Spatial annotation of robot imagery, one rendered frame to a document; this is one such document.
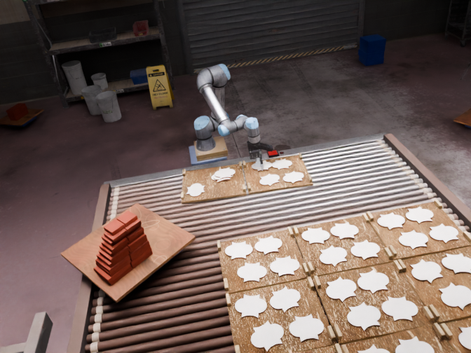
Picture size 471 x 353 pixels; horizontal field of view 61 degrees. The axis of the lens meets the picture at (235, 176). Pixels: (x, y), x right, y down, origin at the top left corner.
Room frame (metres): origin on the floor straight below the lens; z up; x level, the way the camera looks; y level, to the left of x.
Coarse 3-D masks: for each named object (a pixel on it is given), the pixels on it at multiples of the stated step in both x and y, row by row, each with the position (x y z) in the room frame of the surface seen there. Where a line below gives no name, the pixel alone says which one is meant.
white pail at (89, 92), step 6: (84, 90) 5.82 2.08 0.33; (90, 90) 5.89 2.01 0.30; (96, 90) 5.66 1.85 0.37; (84, 96) 5.66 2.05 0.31; (90, 96) 5.62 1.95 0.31; (90, 102) 5.63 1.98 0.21; (96, 102) 5.64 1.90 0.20; (90, 108) 5.64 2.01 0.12; (96, 108) 5.63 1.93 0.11; (96, 114) 5.63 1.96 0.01
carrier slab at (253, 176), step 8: (272, 160) 2.33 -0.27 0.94; (296, 160) 2.29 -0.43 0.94; (248, 168) 2.27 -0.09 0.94; (272, 168) 2.23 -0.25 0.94; (296, 168) 2.19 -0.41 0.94; (304, 168) 2.18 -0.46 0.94; (248, 176) 2.17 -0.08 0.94; (256, 176) 2.16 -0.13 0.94; (280, 176) 2.12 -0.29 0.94; (304, 176) 2.09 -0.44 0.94; (256, 184) 2.07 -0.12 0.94; (280, 184) 2.04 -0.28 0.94; (288, 184) 2.03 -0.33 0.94; (296, 184) 2.02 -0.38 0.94; (304, 184) 2.01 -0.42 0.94; (312, 184) 2.01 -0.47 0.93; (248, 192) 2.01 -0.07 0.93; (256, 192) 2.00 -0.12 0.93; (264, 192) 2.00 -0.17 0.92
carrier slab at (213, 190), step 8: (208, 168) 2.33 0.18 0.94; (216, 168) 2.32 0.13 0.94; (224, 168) 2.31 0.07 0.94; (232, 168) 2.29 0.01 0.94; (184, 176) 2.27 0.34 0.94; (192, 176) 2.25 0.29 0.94; (200, 176) 2.24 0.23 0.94; (208, 176) 2.23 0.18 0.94; (240, 176) 2.18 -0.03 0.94; (184, 184) 2.18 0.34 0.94; (192, 184) 2.16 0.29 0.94; (208, 184) 2.14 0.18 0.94; (216, 184) 2.13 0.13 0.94; (224, 184) 2.12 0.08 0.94; (232, 184) 2.11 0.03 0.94; (240, 184) 2.09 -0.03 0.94; (184, 192) 2.09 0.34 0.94; (208, 192) 2.06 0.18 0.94; (216, 192) 2.05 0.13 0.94; (224, 192) 2.03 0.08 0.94; (232, 192) 2.02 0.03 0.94; (240, 192) 2.01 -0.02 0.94; (184, 200) 2.00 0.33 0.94; (192, 200) 1.99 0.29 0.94; (200, 200) 1.99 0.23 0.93
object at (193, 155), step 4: (192, 148) 2.75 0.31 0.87; (192, 152) 2.69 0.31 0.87; (192, 156) 2.63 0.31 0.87; (192, 160) 2.57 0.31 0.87; (196, 160) 2.56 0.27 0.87; (204, 160) 2.55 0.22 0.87; (208, 160) 2.54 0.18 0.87; (212, 160) 2.54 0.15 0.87; (216, 160) 2.54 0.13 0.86; (220, 160) 2.54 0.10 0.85; (192, 164) 2.52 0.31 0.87; (196, 164) 2.53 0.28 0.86; (200, 164) 2.53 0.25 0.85
